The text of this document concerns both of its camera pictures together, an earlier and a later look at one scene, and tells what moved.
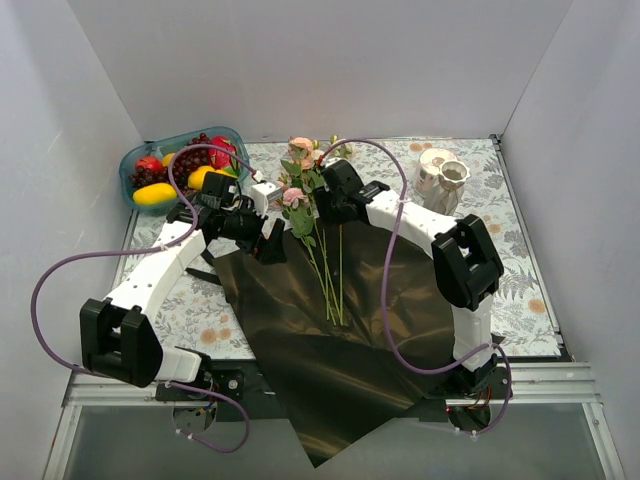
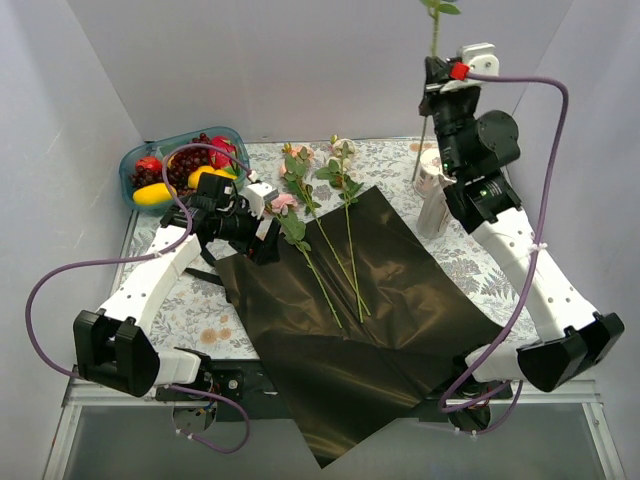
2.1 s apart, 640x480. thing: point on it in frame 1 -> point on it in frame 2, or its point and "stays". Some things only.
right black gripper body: [327, 205] -> [445, 98]
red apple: [153, 162] stays
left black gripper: [263, 237] stays
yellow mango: [155, 193] stays
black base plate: [244, 391] stays
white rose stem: [345, 150] -> [436, 8]
